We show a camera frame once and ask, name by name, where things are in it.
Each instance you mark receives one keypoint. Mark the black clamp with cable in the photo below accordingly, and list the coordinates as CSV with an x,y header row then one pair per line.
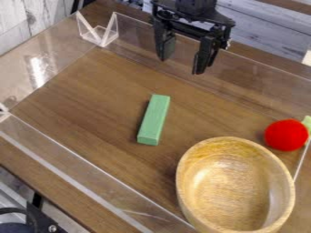
x,y
38,222

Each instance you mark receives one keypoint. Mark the clear acrylic corner bracket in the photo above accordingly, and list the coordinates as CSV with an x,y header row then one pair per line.
x,y
100,35

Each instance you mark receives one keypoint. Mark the small light green object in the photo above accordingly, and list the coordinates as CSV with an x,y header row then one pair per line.
x,y
306,122

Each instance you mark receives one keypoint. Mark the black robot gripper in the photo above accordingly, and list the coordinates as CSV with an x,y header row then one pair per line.
x,y
196,19

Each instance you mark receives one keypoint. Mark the red fuzzy ball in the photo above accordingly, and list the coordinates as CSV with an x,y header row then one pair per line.
x,y
286,135

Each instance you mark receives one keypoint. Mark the green rectangular block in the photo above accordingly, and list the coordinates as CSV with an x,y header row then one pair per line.
x,y
154,120

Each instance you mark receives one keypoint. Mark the clear acrylic table barrier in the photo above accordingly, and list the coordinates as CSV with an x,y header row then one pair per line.
x,y
77,98

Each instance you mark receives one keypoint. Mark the oval wooden bowl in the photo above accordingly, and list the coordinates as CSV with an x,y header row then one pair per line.
x,y
234,186

